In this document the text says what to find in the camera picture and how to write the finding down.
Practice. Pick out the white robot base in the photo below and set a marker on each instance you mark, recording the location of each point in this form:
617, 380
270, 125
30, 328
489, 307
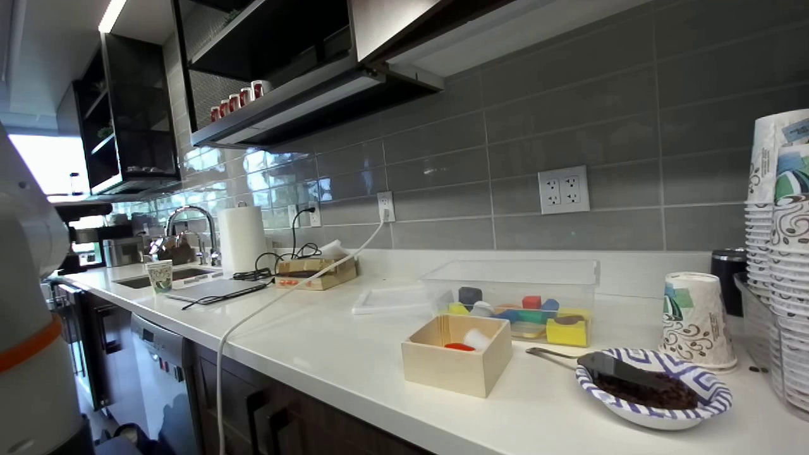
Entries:
38, 404

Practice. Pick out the clear container lid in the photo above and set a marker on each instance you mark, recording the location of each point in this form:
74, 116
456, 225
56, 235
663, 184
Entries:
394, 301

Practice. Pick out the stacked wooden boxes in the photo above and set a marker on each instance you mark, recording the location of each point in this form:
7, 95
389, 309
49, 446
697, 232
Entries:
318, 274

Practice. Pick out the small white wooden box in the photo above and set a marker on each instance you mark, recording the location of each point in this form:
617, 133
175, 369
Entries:
459, 352

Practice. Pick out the clear plastic container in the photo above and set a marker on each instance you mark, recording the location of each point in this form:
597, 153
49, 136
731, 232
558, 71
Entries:
544, 301

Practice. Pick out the white paper towel roll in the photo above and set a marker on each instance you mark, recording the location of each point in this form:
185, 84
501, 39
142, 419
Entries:
242, 239

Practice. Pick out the chrome sink faucet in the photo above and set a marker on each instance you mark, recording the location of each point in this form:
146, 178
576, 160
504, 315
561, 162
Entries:
207, 232

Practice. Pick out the paper cup near sink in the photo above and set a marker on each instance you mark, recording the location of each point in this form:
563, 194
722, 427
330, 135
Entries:
161, 277

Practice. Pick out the single inverted paper cup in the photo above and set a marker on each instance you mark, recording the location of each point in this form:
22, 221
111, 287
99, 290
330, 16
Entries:
693, 318

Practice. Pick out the black mug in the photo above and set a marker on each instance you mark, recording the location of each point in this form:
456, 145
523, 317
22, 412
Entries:
726, 264

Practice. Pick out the patterned paper plate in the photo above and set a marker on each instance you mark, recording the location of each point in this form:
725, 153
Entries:
653, 387

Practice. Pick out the tall paper cup stack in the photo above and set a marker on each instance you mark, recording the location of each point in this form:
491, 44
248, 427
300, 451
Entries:
769, 184

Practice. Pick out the white wall power outlet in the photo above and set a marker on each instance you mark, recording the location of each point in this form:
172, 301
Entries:
386, 208

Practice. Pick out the black upper wall cabinet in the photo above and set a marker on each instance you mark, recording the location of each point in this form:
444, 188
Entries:
124, 119

